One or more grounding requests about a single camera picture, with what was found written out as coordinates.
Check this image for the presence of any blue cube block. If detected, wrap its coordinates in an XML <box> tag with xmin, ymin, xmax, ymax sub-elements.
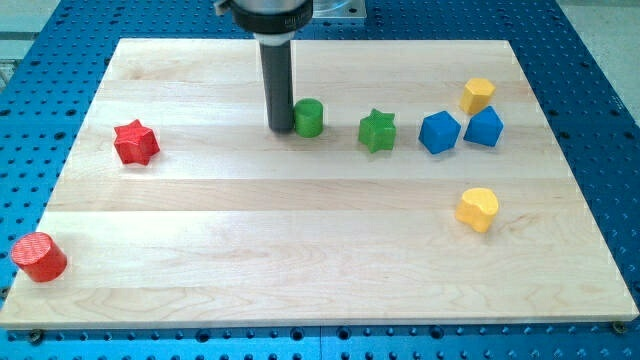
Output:
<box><xmin>418</xmin><ymin>111</ymin><xmax>461</xmax><ymax>154</ymax></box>

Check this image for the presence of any green star block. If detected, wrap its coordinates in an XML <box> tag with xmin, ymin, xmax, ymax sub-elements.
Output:
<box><xmin>358</xmin><ymin>109</ymin><xmax>396</xmax><ymax>153</ymax></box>

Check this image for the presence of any blue pentagon block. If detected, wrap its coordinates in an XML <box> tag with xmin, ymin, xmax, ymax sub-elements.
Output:
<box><xmin>463</xmin><ymin>106</ymin><xmax>504</xmax><ymax>147</ymax></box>

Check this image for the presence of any yellow heart block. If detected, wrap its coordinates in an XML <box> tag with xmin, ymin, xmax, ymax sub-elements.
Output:
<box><xmin>454</xmin><ymin>188</ymin><xmax>499</xmax><ymax>233</ymax></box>

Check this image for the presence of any red star block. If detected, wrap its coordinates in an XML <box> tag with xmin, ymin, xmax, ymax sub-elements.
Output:
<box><xmin>114</xmin><ymin>119</ymin><xmax>160</xmax><ymax>166</ymax></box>

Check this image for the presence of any yellow hexagon block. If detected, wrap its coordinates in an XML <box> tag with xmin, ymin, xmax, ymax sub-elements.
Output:
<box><xmin>459</xmin><ymin>78</ymin><xmax>496</xmax><ymax>115</ymax></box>

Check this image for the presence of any clear acrylic mount plate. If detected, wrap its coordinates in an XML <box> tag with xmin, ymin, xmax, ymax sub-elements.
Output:
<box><xmin>313</xmin><ymin>0</ymin><xmax>367</xmax><ymax>19</ymax></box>

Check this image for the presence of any red cylinder block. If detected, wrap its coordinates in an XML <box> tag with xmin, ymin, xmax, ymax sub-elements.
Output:
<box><xmin>10</xmin><ymin>232</ymin><xmax>68</xmax><ymax>283</ymax></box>

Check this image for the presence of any green cylinder block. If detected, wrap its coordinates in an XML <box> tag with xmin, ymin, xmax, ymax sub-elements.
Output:
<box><xmin>294</xmin><ymin>98</ymin><xmax>324</xmax><ymax>138</ymax></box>

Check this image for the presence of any light wooden board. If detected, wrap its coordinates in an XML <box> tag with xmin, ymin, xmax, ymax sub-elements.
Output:
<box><xmin>1</xmin><ymin>38</ymin><xmax>638</xmax><ymax>329</ymax></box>

